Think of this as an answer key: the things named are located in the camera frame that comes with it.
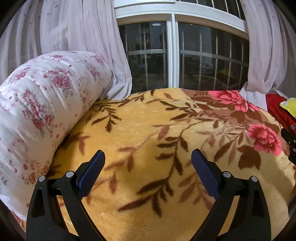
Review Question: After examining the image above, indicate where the yellow floral plush blanket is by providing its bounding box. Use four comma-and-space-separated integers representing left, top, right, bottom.
14, 87, 296, 241

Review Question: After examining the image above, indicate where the red cloth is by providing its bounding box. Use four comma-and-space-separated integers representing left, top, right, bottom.
266, 93, 295, 132

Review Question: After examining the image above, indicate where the rolled pink floral quilt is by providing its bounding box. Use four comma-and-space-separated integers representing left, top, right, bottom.
1, 51, 113, 220

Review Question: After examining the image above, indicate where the yellow cartoon pillow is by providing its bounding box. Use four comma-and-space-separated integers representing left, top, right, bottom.
280, 97, 296, 118

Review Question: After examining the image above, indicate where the white framed barred window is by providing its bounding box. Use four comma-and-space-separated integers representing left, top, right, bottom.
114, 0, 249, 93

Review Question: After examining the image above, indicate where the right sheer white curtain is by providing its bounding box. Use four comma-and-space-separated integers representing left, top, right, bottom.
240, 1, 295, 110

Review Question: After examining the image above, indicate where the sheer white curtain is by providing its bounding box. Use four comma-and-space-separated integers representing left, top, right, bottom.
1, 0, 132, 100
240, 1, 295, 110

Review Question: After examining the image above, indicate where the left sheer white curtain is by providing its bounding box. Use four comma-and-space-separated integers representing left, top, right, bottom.
1, 0, 132, 100

